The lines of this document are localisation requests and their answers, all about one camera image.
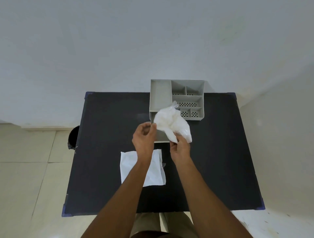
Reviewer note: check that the black waste bin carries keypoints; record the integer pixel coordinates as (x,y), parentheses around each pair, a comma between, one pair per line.
(73,137)

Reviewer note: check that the white plastic bag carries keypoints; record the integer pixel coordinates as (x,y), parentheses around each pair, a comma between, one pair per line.
(171,121)

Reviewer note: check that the person's right forearm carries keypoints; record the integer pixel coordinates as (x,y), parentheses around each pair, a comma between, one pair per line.
(208,201)

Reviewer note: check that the person's khaki trousers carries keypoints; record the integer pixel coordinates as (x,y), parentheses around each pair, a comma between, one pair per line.
(171,224)

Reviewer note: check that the person's right thumb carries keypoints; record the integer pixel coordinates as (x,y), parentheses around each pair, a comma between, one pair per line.
(172,146)

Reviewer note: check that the white cloth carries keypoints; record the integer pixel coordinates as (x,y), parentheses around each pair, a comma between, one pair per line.
(128,166)

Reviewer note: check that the grey compartment organizer box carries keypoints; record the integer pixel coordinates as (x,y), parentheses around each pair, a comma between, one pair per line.
(160,94)

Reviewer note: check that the grey organizer drawer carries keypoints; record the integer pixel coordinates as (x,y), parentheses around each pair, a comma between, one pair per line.
(162,136)

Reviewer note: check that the person's left forearm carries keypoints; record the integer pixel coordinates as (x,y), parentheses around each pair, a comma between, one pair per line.
(122,198)

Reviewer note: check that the person's left hand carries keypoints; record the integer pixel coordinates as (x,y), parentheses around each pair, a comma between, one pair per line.
(143,144)

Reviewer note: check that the person's right hand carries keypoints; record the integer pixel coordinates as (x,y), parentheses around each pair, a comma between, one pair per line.
(181,152)

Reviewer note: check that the person's left thumb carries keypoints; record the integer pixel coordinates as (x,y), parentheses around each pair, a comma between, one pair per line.
(153,130)

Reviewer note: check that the blue table corner guard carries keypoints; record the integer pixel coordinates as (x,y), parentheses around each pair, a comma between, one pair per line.
(87,95)
(260,205)
(66,212)

